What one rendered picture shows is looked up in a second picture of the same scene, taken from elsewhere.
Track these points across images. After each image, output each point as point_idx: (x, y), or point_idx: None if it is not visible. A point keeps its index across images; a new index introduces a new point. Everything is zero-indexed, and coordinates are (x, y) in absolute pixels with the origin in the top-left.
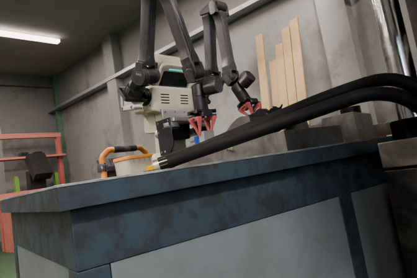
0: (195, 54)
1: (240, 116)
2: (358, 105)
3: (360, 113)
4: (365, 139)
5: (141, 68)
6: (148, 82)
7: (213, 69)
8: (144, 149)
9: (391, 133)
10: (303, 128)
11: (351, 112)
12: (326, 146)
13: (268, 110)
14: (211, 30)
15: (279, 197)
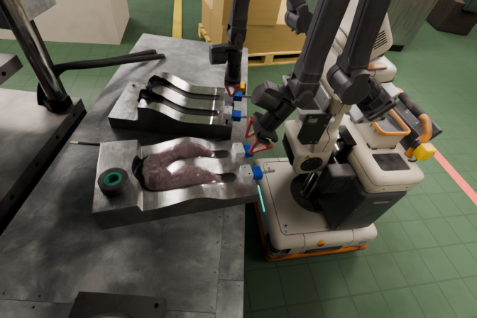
0: (231, 15)
1: (163, 72)
2: (99, 177)
3: (97, 167)
4: (89, 109)
5: (287, 9)
6: (290, 27)
7: (340, 59)
8: (424, 126)
9: (71, 100)
10: (123, 91)
11: (102, 143)
12: (105, 87)
13: (153, 83)
14: None
15: None
